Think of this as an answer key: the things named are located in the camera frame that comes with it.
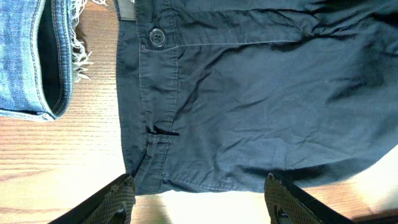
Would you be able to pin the folded light blue jeans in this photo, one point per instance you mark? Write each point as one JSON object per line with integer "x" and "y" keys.
{"x": 41, "y": 57}

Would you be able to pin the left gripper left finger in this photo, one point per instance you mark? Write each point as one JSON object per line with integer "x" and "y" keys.
{"x": 111, "y": 205}

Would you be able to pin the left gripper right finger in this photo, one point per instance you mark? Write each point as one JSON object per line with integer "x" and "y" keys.
{"x": 288, "y": 204}

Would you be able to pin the navy blue shorts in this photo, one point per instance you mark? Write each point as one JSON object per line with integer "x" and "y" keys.
{"x": 214, "y": 95}

